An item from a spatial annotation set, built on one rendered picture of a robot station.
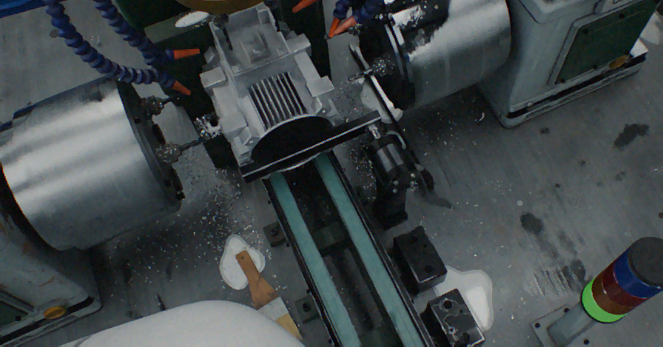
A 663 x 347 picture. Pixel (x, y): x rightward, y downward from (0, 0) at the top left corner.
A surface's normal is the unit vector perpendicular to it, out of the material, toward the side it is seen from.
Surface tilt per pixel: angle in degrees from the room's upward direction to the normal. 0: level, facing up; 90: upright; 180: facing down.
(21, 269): 90
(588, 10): 90
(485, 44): 62
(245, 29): 0
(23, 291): 90
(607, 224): 0
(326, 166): 0
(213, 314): 43
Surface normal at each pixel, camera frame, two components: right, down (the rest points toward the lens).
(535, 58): 0.41, 0.80
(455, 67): 0.38, 0.63
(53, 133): -0.01, -0.38
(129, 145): 0.18, 0.03
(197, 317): -0.22, -0.89
